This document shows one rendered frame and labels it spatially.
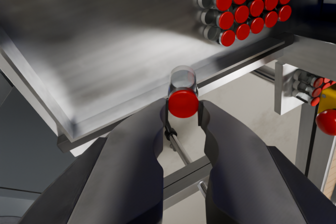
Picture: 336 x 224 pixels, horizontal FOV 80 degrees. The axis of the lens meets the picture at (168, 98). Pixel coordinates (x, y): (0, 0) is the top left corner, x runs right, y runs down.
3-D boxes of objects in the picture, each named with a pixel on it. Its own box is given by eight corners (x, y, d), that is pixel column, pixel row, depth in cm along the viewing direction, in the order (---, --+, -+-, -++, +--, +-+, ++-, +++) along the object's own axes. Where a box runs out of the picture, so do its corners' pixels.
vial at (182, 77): (197, 64, 16) (201, 89, 13) (194, 88, 18) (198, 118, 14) (169, 63, 16) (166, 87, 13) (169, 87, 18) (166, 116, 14)
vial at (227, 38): (215, 21, 29) (235, 27, 25) (217, 36, 30) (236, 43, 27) (202, 27, 29) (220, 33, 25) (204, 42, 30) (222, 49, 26)
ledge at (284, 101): (328, 35, 42) (338, 37, 41) (320, 86, 50) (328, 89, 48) (274, 62, 40) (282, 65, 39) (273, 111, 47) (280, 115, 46)
